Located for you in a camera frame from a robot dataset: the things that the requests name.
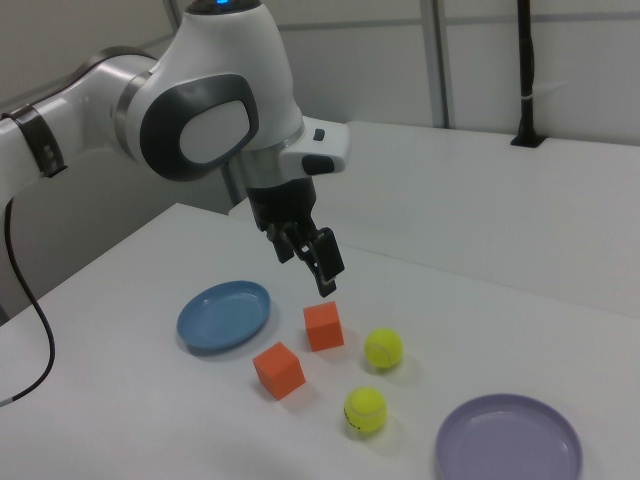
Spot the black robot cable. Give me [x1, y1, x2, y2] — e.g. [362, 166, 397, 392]
[0, 192, 57, 409]

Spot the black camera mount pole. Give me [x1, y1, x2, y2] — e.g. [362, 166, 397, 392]
[509, 0, 546, 149]

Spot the purple plate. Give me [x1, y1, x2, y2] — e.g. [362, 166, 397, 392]
[433, 393, 585, 480]

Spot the white zip tie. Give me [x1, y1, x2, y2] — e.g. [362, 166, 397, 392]
[518, 81, 570, 102]

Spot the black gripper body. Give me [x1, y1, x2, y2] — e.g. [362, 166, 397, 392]
[243, 178, 322, 239]

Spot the cable fastening strap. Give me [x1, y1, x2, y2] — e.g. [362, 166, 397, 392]
[2, 103, 70, 180]

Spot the blue plate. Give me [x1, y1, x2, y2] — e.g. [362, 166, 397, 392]
[176, 279, 273, 357]

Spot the grey partition post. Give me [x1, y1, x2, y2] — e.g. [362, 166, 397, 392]
[427, 0, 451, 129]
[222, 162, 244, 212]

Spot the yellow tennis ball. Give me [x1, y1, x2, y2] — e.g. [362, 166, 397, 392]
[342, 386, 388, 438]
[363, 327, 405, 370]

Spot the orange foam cube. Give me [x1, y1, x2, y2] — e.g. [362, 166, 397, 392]
[302, 300, 346, 353]
[252, 341, 307, 402]

